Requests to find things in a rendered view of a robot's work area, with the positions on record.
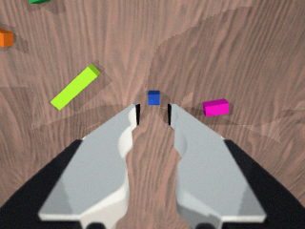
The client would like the small magenta block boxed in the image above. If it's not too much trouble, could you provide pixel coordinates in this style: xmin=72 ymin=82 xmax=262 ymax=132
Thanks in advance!
xmin=203 ymin=98 xmax=229 ymax=116

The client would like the orange rod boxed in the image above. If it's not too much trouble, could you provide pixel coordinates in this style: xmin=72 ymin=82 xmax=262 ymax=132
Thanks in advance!
xmin=0 ymin=28 xmax=13 ymax=47

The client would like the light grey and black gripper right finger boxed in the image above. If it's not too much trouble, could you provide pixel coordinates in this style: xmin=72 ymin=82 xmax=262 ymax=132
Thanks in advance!
xmin=168 ymin=103 xmax=305 ymax=229

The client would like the small blue block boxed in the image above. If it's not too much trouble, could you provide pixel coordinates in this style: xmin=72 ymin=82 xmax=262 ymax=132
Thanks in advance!
xmin=148 ymin=91 xmax=160 ymax=105

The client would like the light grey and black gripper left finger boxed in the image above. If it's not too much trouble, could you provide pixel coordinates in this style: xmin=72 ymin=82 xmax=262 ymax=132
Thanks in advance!
xmin=0 ymin=103 xmax=140 ymax=229

